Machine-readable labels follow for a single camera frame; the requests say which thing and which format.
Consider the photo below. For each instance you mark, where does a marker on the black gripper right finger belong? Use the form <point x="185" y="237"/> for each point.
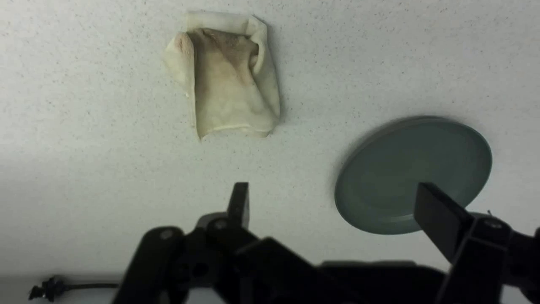
<point x="478" y="254"/>

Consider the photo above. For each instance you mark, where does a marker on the beige stained cloth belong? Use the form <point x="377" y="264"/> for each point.
<point x="230" y="85"/>

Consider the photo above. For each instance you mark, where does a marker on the dark green round plate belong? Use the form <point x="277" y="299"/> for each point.
<point x="406" y="175"/>

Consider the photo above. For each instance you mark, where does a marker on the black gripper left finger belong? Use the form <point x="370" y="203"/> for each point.
<point x="153" y="264"/>

